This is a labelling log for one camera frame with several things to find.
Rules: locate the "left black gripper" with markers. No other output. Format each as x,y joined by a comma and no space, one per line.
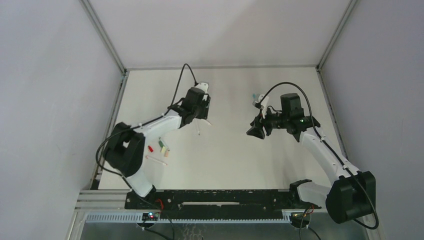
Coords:
203,108

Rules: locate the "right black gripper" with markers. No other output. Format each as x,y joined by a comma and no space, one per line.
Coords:
262,122

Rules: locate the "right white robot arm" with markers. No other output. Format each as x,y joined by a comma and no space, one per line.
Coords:
352,193

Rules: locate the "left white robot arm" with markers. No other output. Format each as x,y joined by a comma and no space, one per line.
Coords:
125,150

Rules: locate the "white green marker pen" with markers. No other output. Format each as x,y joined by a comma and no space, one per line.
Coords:
197,127

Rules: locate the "green pen cap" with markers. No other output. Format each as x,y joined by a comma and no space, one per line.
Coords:
160,142

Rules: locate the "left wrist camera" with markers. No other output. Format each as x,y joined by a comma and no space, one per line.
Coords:
204,86

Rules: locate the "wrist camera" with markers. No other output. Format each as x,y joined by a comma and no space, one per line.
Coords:
257,103
204,86

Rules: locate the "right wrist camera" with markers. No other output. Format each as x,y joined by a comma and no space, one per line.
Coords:
257,103

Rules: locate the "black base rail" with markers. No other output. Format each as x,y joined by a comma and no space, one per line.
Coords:
218,203

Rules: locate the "perforated cable tray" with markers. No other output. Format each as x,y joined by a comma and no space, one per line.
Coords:
139,217

